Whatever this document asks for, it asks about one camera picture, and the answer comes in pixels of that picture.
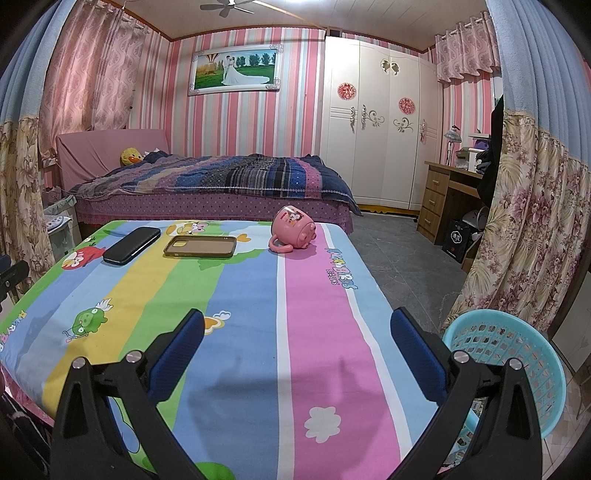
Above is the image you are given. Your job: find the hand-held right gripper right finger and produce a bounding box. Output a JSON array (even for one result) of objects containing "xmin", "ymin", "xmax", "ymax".
[{"xmin": 388, "ymin": 307, "xmax": 543, "ymax": 480}]

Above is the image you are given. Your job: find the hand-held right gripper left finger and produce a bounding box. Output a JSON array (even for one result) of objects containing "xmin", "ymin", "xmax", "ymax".
[{"xmin": 50, "ymin": 308, "xmax": 206, "ymax": 480}]

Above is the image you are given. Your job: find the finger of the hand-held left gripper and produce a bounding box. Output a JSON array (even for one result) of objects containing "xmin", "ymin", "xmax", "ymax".
[{"xmin": 0, "ymin": 256, "xmax": 29, "ymax": 305}]

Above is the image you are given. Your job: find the teal plastic basket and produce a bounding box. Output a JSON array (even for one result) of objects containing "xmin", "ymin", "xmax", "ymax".
[{"xmin": 442, "ymin": 310, "xmax": 568, "ymax": 467}]

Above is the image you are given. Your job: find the cartoon printed tablecloth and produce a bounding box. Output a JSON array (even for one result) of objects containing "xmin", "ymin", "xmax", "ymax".
[{"xmin": 0, "ymin": 219, "xmax": 441, "ymax": 480}]

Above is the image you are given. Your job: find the blue and floral curtain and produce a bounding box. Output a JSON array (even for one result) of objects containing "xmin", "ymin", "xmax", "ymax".
[
  {"xmin": 0, "ymin": 0, "xmax": 75, "ymax": 301},
  {"xmin": 445, "ymin": 0, "xmax": 591, "ymax": 333}
]

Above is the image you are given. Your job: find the tan phone case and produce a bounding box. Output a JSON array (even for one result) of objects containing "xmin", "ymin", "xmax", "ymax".
[{"xmin": 164, "ymin": 235, "xmax": 237, "ymax": 259}]

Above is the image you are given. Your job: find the black zip case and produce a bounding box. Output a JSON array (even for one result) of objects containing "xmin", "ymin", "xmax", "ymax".
[{"xmin": 102, "ymin": 227, "xmax": 161, "ymax": 266}]

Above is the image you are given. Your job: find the black paper bag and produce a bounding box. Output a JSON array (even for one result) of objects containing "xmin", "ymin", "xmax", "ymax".
[{"xmin": 442, "ymin": 218, "xmax": 476, "ymax": 264}]

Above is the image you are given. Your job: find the bed with pink headboard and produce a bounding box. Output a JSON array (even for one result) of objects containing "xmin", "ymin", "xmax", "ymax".
[{"xmin": 55, "ymin": 128, "xmax": 363, "ymax": 234}]

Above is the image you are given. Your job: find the wooden desk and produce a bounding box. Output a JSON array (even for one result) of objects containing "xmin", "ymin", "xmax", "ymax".
[{"xmin": 417, "ymin": 161, "xmax": 490, "ymax": 245}]

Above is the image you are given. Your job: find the pink cartoon mug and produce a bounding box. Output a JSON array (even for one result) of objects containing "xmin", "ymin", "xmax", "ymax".
[{"xmin": 269, "ymin": 206, "xmax": 317, "ymax": 254}]

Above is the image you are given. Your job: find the plaid patchwork blanket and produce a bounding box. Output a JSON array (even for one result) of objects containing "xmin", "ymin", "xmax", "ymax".
[{"xmin": 69, "ymin": 154, "xmax": 363, "ymax": 217}]

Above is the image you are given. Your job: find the white box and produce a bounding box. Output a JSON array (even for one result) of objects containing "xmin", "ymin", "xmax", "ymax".
[{"xmin": 455, "ymin": 148, "xmax": 481, "ymax": 174}]

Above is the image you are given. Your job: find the white wardrobe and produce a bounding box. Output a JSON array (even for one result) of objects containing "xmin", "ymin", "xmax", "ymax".
[{"xmin": 320, "ymin": 36, "xmax": 444, "ymax": 212}]

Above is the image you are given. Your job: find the black hanging garment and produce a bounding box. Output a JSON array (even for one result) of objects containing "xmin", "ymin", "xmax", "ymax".
[{"xmin": 478, "ymin": 95, "xmax": 504, "ymax": 208}]

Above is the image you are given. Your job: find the desk lamp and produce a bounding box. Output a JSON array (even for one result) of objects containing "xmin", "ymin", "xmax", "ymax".
[{"xmin": 443, "ymin": 126, "xmax": 462, "ymax": 166}]

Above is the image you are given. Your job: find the long pink curtain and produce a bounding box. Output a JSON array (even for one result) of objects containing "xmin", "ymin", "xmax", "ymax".
[{"xmin": 39, "ymin": 0, "xmax": 162, "ymax": 160}]

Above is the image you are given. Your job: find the framed wedding picture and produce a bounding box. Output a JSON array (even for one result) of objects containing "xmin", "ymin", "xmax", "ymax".
[{"xmin": 188, "ymin": 44, "xmax": 283, "ymax": 97}]

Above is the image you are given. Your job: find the short pink curtain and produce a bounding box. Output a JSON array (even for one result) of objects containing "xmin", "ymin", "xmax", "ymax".
[{"xmin": 435, "ymin": 14, "xmax": 502, "ymax": 86}]

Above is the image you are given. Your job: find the ceiling fan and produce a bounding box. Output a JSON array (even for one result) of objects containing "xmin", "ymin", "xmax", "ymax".
[{"xmin": 199, "ymin": 0, "xmax": 254, "ymax": 17}]

